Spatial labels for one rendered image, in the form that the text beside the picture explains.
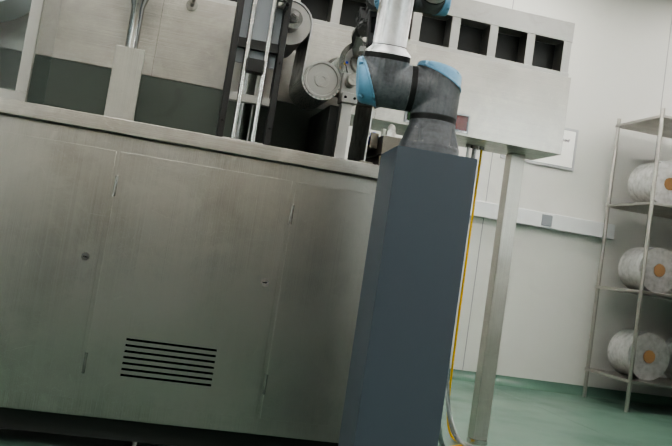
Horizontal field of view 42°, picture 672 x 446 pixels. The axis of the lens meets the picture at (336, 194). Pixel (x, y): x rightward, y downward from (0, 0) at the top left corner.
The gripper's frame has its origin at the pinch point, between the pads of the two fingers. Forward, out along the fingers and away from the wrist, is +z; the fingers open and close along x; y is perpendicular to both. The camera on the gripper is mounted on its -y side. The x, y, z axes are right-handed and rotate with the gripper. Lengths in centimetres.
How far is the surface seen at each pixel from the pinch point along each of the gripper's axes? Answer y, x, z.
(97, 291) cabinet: -78, 67, 36
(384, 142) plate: -19.1, -12.4, 16.6
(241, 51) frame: -9.0, 37.5, 0.1
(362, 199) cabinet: -50, -2, 13
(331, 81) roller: -3.5, 6.8, 8.9
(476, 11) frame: 51, -50, 6
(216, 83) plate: 16, 40, 35
